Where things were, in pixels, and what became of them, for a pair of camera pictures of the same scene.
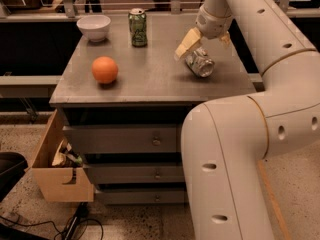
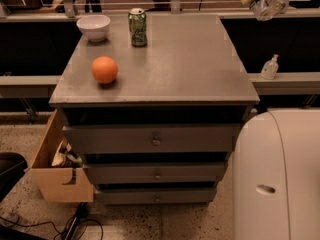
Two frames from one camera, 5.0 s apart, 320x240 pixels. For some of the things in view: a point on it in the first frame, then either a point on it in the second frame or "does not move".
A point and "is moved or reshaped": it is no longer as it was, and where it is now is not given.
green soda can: [138, 26] does not move
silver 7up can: [200, 62] is moved or reshaped
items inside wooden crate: [67, 157] does not move
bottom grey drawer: [141, 197] does not move
